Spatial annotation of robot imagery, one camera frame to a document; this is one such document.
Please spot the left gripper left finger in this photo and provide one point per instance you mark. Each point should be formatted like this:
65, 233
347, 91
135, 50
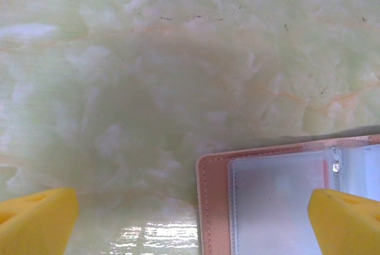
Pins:
35, 222

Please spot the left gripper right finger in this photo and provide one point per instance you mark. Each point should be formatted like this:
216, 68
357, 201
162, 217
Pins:
347, 225

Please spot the pink leather card holder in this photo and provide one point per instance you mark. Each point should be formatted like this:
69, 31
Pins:
213, 195

